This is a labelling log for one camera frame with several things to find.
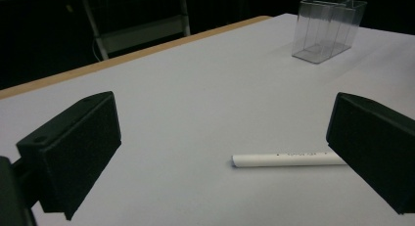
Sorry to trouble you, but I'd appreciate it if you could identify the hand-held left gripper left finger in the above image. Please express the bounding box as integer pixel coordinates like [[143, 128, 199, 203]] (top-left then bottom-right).
[[16, 90, 122, 221]]

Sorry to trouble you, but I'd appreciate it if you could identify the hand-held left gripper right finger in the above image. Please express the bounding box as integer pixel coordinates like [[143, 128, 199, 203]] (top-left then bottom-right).
[[326, 92, 415, 215]]

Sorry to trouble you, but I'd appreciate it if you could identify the white pen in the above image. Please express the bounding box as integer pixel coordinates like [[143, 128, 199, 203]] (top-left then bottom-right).
[[231, 151, 347, 168]]

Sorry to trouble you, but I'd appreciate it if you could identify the clear plastic pen holder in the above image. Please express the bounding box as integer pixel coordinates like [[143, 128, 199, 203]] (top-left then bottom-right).
[[291, 0, 368, 65]]

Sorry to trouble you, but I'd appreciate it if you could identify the white metal stand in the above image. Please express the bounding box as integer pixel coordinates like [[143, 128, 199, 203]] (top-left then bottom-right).
[[81, 0, 192, 62]]

